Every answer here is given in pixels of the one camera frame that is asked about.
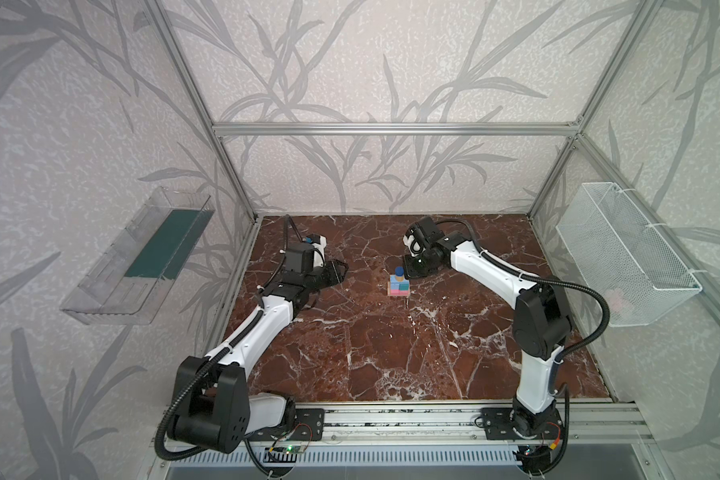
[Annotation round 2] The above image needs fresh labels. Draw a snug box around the light blue long block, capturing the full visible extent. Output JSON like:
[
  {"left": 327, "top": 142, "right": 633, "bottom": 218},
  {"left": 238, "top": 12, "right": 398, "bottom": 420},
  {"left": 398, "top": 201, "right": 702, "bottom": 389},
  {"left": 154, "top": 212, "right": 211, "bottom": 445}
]
[{"left": 389, "top": 275, "right": 410, "bottom": 290}]

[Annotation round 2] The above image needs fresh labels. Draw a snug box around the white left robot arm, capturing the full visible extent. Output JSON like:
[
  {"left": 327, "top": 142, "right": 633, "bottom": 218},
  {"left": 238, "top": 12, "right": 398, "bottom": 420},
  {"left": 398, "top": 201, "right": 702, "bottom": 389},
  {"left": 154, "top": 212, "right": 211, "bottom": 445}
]
[{"left": 154, "top": 234, "right": 348, "bottom": 461}]

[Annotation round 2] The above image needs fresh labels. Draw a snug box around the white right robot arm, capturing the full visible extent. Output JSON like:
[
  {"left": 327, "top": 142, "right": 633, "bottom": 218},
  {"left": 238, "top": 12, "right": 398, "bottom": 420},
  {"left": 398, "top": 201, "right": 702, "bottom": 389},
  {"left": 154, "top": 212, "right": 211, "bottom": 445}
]
[{"left": 403, "top": 217, "right": 611, "bottom": 439}]

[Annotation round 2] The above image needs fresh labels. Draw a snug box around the pink object in basket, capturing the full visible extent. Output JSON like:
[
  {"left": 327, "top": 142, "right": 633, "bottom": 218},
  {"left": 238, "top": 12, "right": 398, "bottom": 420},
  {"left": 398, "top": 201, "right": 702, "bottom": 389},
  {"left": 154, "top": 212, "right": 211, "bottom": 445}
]
[{"left": 603, "top": 288, "right": 634, "bottom": 315}]

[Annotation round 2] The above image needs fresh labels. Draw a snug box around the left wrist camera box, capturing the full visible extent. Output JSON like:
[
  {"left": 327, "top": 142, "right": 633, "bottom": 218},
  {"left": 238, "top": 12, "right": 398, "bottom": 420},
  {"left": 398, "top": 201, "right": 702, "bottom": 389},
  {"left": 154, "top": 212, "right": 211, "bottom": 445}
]
[{"left": 305, "top": 234, "right": 327, "bottom": 268}]

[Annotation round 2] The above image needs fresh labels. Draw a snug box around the white wire mesh basket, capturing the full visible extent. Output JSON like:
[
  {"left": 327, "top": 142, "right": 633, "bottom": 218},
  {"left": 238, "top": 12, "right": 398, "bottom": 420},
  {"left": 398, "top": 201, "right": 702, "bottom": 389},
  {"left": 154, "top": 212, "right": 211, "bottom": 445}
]
[{"left": 557, "top": 182, "right": 703, "bottom": 327}]

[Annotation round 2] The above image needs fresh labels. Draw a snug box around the clear plastic wall tray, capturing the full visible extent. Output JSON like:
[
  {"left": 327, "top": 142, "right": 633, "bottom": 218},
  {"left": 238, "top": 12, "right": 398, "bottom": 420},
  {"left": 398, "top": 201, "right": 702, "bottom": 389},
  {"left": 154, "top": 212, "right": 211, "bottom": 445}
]
[{"left": 60, "top": 187, "right": 215, "bottom": 326}]

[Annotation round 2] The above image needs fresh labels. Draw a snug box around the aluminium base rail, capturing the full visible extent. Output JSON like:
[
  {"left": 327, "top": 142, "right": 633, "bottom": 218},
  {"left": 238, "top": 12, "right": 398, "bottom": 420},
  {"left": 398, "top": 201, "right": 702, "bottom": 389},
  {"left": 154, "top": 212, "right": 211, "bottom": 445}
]
[{"left": 288, "top": 398, "right": 655, "bottom": 447}]

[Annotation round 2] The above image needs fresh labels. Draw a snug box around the aluminium enclosure frame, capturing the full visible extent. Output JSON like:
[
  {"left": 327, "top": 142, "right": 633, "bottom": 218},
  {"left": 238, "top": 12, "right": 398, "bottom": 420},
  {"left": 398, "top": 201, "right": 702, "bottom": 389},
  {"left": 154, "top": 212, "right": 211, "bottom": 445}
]
[{"left": 157, "top": 1, "right": 720, "bottom": 414}]

